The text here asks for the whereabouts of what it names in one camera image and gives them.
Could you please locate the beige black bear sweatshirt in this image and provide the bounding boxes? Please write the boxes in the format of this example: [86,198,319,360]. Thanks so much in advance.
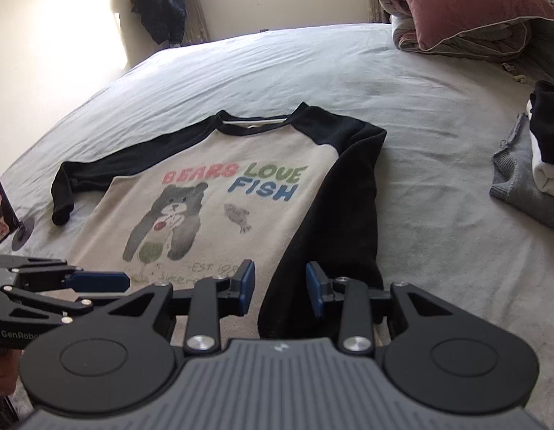
[52,104,387,339]

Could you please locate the person's left hand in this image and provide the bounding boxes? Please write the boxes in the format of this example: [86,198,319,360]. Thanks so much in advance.
[0,348,22,396]

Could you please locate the round phone stand base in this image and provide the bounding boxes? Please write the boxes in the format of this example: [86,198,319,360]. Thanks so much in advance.
[11,216,35,252]

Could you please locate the folded grey sweater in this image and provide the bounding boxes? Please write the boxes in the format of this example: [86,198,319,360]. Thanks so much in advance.
[489,114,554,229]

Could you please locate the folded white garment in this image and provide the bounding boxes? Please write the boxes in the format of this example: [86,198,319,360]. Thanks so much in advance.
[527,100,554,197]

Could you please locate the folded black garment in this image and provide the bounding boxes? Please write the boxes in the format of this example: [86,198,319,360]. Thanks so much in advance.
[530,81,554,165]

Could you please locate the folded grey pink quilt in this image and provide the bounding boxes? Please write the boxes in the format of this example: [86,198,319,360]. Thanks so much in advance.
[379,0,532,62]

